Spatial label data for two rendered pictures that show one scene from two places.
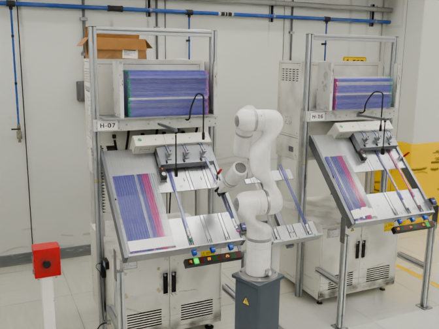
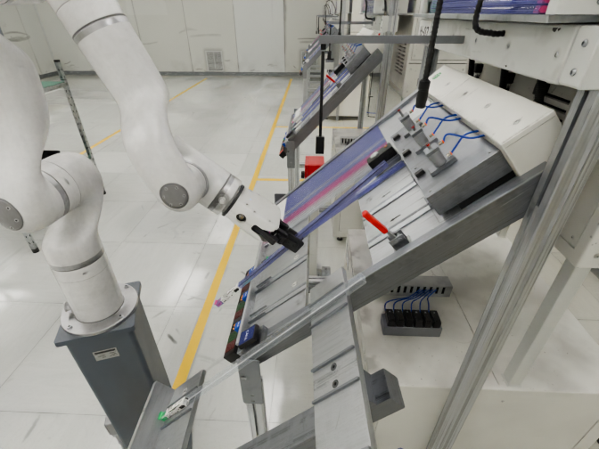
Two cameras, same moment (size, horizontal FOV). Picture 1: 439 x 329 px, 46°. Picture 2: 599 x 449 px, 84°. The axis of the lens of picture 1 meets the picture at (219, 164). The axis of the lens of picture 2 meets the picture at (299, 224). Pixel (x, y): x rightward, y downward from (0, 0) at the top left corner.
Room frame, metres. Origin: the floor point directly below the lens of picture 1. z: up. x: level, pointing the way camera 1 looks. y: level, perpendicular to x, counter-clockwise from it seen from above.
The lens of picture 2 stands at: (3.16, -0.53, 1.39)
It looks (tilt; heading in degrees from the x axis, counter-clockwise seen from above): 32 degrees down; 117
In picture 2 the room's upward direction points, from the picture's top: straight up
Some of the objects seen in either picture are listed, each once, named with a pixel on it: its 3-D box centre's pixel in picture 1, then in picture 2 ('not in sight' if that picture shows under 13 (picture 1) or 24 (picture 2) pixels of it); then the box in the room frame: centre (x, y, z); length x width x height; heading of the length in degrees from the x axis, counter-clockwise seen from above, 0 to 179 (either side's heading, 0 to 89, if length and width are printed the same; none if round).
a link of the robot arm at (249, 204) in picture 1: (253, 215); (69, 207); (2.37, -0.16, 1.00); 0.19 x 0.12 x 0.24; 108
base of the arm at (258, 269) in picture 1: (258, 256); (89, 283); (2.38, -0.19, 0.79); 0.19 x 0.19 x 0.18
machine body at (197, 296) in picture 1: (153, 275); (432, 348); (3.25, 0.43, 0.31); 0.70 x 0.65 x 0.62; 114
